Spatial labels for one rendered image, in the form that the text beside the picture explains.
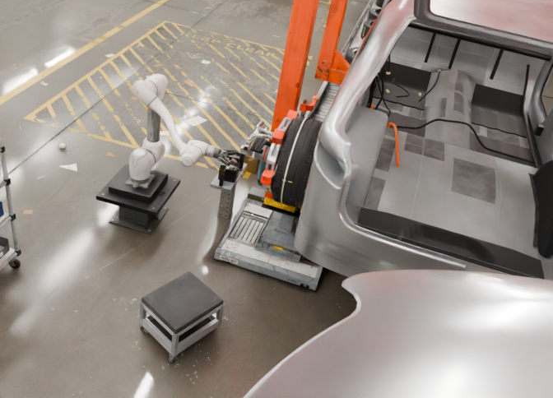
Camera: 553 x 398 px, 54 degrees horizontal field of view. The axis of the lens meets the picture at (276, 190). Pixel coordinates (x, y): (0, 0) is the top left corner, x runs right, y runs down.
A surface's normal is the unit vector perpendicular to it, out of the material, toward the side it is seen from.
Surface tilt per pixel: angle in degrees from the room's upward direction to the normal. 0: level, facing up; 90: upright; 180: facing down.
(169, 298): 0
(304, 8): 90
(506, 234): 20
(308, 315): 0
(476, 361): 32
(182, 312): 0
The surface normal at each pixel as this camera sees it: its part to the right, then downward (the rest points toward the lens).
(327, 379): -0.16, -0.44
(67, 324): 0.16, -0.81
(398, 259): -0.32, 0.59
